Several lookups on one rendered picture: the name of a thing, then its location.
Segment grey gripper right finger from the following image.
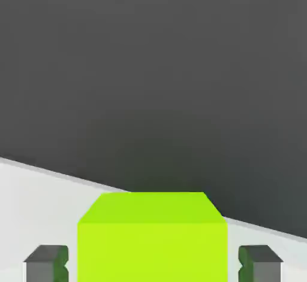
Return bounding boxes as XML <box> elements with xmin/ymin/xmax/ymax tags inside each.
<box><xmin>237</xmin><ymin>244</ymin><xmax>285</xmax><ymax>282</ymax></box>

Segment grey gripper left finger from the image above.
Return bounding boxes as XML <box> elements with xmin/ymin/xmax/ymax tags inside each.
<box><xmin>22</xmin><ymin>244</ymin><xmax>70</xmax><ymax>282</ymax></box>

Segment small lime green cube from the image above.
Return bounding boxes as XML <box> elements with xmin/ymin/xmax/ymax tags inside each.
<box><xmin>77</xmin><ymin>191</ymin><xmax>228</xmax><ymax>282</ymax></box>

